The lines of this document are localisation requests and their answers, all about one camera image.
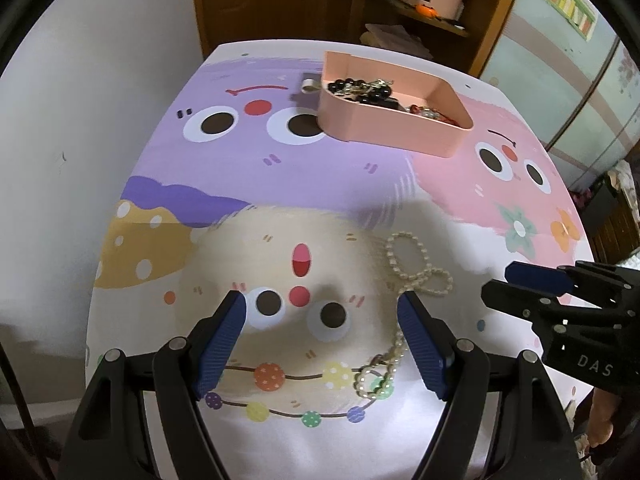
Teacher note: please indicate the pink plastic tray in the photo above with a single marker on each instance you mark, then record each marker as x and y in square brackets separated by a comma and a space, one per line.
[390, 130]

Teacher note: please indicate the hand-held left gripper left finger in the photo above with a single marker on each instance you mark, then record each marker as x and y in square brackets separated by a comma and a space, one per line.
[222, 340]

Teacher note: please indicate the wooden cabinet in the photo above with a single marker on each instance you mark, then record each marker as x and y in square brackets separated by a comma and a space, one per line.
[250, 0]

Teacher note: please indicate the person's right hand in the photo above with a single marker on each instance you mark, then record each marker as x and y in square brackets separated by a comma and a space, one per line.
[600, 410]

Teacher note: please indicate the pale sliding door wardrobe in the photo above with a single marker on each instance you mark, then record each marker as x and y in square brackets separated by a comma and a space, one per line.
[550, 85]

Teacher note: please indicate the wall poster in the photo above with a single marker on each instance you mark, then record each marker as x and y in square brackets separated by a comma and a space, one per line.
[570, 2]

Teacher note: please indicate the small orange object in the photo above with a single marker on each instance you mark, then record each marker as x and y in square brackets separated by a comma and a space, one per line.
[426, 10]

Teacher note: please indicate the cartoon printed table mat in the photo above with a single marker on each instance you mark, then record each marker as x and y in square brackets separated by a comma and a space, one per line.
[250, 185]

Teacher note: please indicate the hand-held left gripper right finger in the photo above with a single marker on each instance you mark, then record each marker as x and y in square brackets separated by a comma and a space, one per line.
[420, 340]

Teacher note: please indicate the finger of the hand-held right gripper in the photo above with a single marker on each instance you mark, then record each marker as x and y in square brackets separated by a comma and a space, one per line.
[515, 300]
[537, 275]

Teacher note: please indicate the cardboard stack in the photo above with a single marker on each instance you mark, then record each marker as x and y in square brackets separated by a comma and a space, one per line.
[395, 37]

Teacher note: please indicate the white tape roll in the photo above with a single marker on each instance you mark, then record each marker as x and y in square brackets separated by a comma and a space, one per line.
[306, 85]

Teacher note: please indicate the dark wooden furniture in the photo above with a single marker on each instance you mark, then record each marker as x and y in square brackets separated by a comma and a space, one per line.
[610, 220]

